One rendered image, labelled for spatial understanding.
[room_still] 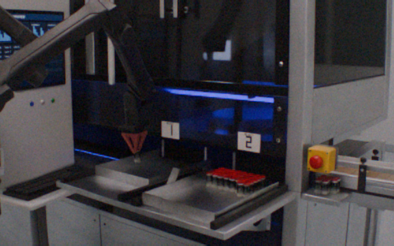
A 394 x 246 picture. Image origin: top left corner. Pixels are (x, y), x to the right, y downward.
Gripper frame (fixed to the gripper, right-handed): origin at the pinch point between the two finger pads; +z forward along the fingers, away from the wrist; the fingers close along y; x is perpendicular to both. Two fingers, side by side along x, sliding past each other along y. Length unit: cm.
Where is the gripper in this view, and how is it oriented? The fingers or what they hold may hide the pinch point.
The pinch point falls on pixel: (135, 149)
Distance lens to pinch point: 163.2
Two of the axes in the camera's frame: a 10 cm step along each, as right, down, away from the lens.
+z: 0.5, 9.8, 1.9
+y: 4.9, -1.9, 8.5
